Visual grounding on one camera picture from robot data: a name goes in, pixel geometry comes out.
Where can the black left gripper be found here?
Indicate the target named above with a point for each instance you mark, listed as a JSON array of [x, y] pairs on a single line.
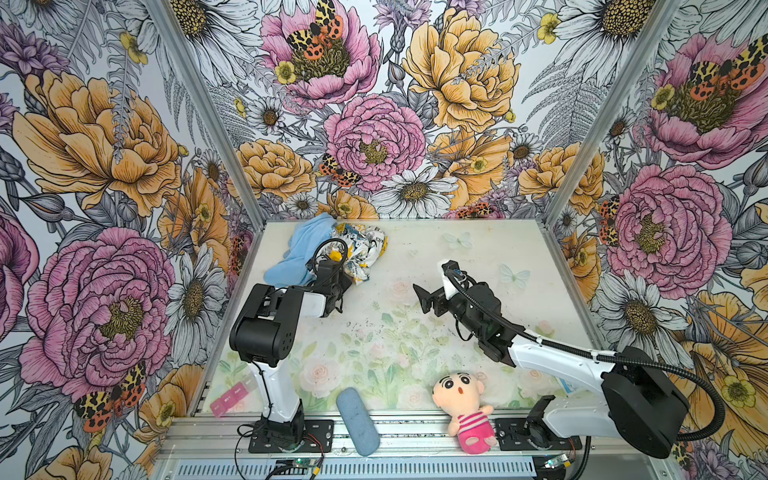
[[345, 280]]

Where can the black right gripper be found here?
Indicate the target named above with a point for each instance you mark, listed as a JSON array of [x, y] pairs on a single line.
[[426, 299]]

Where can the newspaper print yellow white cloth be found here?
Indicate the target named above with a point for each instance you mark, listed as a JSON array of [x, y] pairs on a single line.
[[365, 245]]

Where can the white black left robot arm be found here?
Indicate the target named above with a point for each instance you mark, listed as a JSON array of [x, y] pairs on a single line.
[[263, 335]]

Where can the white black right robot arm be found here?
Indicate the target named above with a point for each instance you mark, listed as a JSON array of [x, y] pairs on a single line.
[[630, 398]]

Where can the light blue cloth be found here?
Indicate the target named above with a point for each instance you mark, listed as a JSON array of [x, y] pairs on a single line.
[[293, 270]]

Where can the cartoon boy plush doll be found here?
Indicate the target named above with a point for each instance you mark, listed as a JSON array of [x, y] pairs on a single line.
[[459, 396]]

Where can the grey blue oblong case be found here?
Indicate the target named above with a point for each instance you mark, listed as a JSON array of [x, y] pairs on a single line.
[[360, 426]]

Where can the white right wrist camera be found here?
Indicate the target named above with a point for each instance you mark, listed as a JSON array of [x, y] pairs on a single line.
[[451, 278]]

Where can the aluminium right table edge rail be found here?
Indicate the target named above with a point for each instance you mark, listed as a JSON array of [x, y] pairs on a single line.
[[581, 306]]

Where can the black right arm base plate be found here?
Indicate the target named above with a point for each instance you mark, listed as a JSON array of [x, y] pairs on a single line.
[[517, 434]]

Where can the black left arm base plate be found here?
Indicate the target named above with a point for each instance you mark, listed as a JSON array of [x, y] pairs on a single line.
[[302, 436]]

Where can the white slotted cable duct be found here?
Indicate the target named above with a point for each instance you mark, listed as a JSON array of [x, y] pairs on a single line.
[[465, 467]]

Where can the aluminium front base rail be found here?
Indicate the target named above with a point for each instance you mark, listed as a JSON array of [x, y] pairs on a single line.
[[417, 434]]

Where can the aluminium left rear corner post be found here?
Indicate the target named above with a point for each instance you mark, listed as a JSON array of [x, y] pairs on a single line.
[[183, 59]]

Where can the aluminium corner post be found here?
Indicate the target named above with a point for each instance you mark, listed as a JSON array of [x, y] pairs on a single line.
[[650, 36], [183, 59]]

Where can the aluminium right rear corner post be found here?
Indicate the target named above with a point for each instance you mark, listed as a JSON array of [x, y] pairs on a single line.
[[650, 36]]

